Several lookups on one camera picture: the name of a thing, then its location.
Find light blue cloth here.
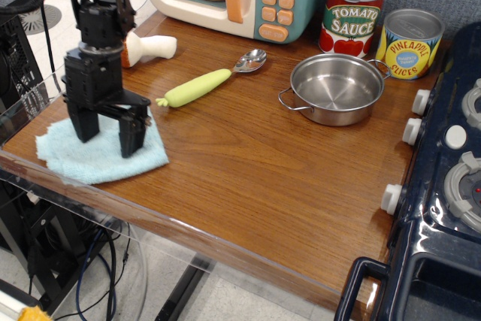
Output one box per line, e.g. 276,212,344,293
35,116,169,185

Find white stove knob front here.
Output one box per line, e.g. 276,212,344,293
381,184,402,215

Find pineapple slices can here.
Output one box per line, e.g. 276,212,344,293
376,8,445,80

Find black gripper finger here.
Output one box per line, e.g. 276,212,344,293
67,104,99,143
119,108,147,158

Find black floor cable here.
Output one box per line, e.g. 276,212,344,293
52,223,132,321

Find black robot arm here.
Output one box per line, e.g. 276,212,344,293
1,0,150,158

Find spoon with green handle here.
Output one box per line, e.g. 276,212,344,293
155,49,267,108

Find black table leg base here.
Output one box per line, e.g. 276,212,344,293
154,254,215,321

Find plush mushroom toy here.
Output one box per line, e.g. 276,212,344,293
121,32,177,68

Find small steel pot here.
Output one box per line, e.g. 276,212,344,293
278,53,391,126

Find white stove knob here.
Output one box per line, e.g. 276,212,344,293
381,184,402,215
402,118,422,146
411,89,431,116

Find clear acrylic table guard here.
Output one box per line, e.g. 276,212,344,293
0,0,380,313

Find white stove knob middle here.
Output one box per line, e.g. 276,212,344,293
402,118,422,146

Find yellow sponge object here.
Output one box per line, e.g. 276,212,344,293
17,306,52,321

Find dark blue toy stove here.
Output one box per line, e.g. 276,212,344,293
335,23,480,320

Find tomato sauce can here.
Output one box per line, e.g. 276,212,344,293
319,0,384,58

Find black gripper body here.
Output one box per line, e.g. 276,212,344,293
65,48,150,118

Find round floor vent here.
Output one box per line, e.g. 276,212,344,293
19,5,62,35

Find blue floor cable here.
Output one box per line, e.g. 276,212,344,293
74,227,117,321

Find white stove knob rear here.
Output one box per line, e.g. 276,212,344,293
411,89,431,116

